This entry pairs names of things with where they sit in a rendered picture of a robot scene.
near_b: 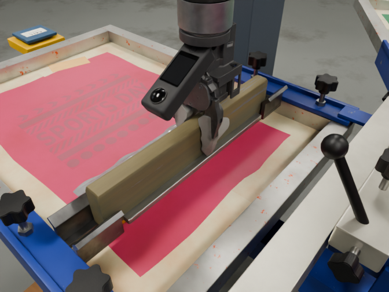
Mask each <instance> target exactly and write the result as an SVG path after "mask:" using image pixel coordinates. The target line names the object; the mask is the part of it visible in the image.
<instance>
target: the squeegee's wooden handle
mask: <svg viewBox="0 0 389 292"><path fill-rule="evenodd" d="M267 83H268V81H267V79H266V78H265V77H262V76H260V75H255V76H254V77H253V78H251V79H249V80H248V81H246V82H245V83H243V84H242V85H240V93H239V94H238V95H236V96H235V97H233V98H232V99H230V95H229V96H228V97H227V98H226V99H224V100H223V101H221V102H220V104H221V106H222V108H223V117H224V118H229V127H228V129H227V130H226V131H225V132H224V134H223V135H221V137H220V138H219V139H218V141H217V142H219V141H221V140H222V139H223V138H224V137H226V136H227V135H228V134H229V133H231V132H232V131H233V130H234V129H236V128H237V127H239V126H240V125H241V124H242V123H244V122H245V121H246V120H247V119H249V118H250V117H251V116H253V115H254V114H255V113H258V114H260V113H261V109H262V102H263V101H264V100H265V97H266V90H267ZM204 113H205V110H204V111H203V112H201V113H198V114H196V115H195V116H193V117H191V118H190V119H188V120H187V121H186V122H184V123H182V124H181V125H179V126H178V127H176V128H175V129H173V130H172V131H170V132H169V133H167V134H165V135H164V136H163V137H161V138H159V139H158V140H156V141H155V142H154V143H152V144H151V145H149V146H147V147H146V148H144V149H143V150H141V151H140V152H138V153H137V154H135V155H134V156H132V157H130V158H129V159H128V160H126V161H124V162H123V163H121V164H120V165H119V166H117V167H115V168H114V169H112V170H111V171H109V172H107V173H106V174H105V175H103V176H102V177H100V178H99V179H97V180H95V181H94V182H92V183H91V184H89V185H88V186H87V187H86V190H85V191H86V195H87V198H88V201H89V204H90V208H91V212H92V214H93V217H94V220H95V222H96V223H97V224H98V225H99V224H101V223H102V222H103V221H105V220H106V219H107V218H108V217H110V216H111V215H112V214H113V213H115V212H116V211H119V210H121V211H122V212H123V214H124V215H125V214H126V213H127V212H128V211H130V210H131V209H132V208H133V207H135V206H136V205H137V204H139V203H140V202H142V201H143V200H144V199H145V198H147V197H148V196H149V195H150V194H152V193H153V192H155V190H157V189H158V188H160V187H161V186H162V185H163V184H165V183H166V182H167V181H168V180H170V179H171V178H173V177H174V176H175V175H176V174H178V173H179V172H180V171H181V170H183V169H184V168H185V167H187V166H188V165H189V164H191V163H192V162H193V161H194V160H196V159H197V158H198V157H200V156H201V155H202V154H203V152H202V150H201V148H202V142H201V128H200V126H199V121H198V119H199V117H201V116H203V115H204Z"/></svg>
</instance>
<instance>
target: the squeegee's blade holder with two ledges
mask: <svg viewBox="0 0 389 292"><path fill-rule="evenodd" d="M259 120H261V114H258V113H255V114H254V115H253V116H251V117H250V118H249V119H247V120H246V121H245V122H244V123H242V124H241V125H240V126H239V127H237V128H236V129H234V130H233V131H232V132H231V133H229V134H228V135H227V136H226V137H224V138H223V139H222V140H221V141H219V142H218V143H217V144H216V146H215V149H214V150H213V152H212V153H211V154H210V155H209V156H205V154H202V155H201V156H200V157H198V158H197V159H196V160H194V161H193V162H192V163H191V164H189V165H188V166H187V167H185V168H184V169H183V170H181V171H180V172H179V173H178V174H176V175H175V176H174V177H173V178H171V179H170V180H168V181H167V182H166V183H165V184H163V185H162V186H161V187H160V188H158V189H157V190H155V192H153V193H152V194H150V195H149V196H148V197H147V198H145V199H144V200H143V201H142V202H140V203H139V204H137V205H136V206H135V207H133V208H132V209H131V210H130V211H128V212H127V213H126V214H125V215H124V216H123V218H124V220H125V221H126V222H127V223H128V224H131V223H132V222H134V221H135V220H136V219H137V218H138V217H140V216H141V215H142V214H144V213H145V212H146V211H147V210H149V209H150V208H151V207H152V206H153V205H155V204H156V203H157V202H158V201H160V200H161V199H162V198H164V197H165V196H166V195H167V194H169V193H170V192H171V191H172V190H173V189H174V188H176V187H177V186H179V184H181V183H182V182H183V181H185V180H186V179H187V178H188V177H190V176H191V175H192V174H193V173H194V172H196V171H197V170H198V169H199V168H201V167H202V166H203V165H205V164H206V163H207V162H208V161H209V160H211V159H212V158H213V157H214V156H215V155H217V154H218V153H220V152H221V151H222V150H223V149H224V148H226V147H227V146H228V145H229V144H231V143H232V142H233V141H234V140H235V139H237V138H238V137H240V136H241V135H242V134H243V133H244V132H246V131H247V130H248V129H249V128H250V127H252V126H253V125H254V124H256V123H257V122H258V121H259Z"/></svg>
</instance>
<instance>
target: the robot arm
mask: <svg viewBox="0 0 389 292"><path fill-rule="evenodd" d="M233 11H234V0H177V17H178V26H179V38H180V40H181V41H182V42H183V43H184V44H183V45H182V47H181V48H180V50H179V51H178V52H177V54H176V55H175V56H174V57H173V59H172V60H171V61H170V63H169V64H168V66H167V67H166V68H165V69H164V71H163V72H162V73H161V75H160V76H159V77H158V79H157V80H156V82H155V83H154V84H153V85H152V87H151V88H150V89H149V90H148V92H147V93H146V95H145V96H144V97H143V99H142V100H141V104H142V105H143V107H144V108H145V109H146V110H147V111H149V112H151V113H153V114H154V115H156V116H158V117H160V118H162V119H164V120H165V121H170V120H171V118H172V117H173V118H174V119H175V123H176V126H177V127H178V126H179V125H181V124H182V123H184V122H186V121H187V120H188V119H190V118H191V117H193V116H195V115H196V114H198V113H201V112H203V111H204V110H205V113H204V115H203V116H201V117H199V119H198V121H199V126H200V128H201V142H202V148H201V150H202V152H203V153H204V154H205V156H209V155H210V154H211V153H212V152H213V150H214V149H215V146H216V144H217V141H218V139H219V138H220V137H221V135H223V134H224V132H225V131H226V130H227V129H228V127H229V118H224V117H223V108H222V106H221V104H220V102H221V101H223V100H224V99H226V98H227V97H228V96H229V95H230V99H232V98H233V97H235V96H236V95H238V94H239V93H240V83H241V72H242V66H243V65H242V64H240V63H237V62H235V61H234V46H235V38H236V23H234V22H233ZM234 65H235V66H234ZM237 75H238V85H237V88H236V89H234V78H235V76H237Z"/></svg>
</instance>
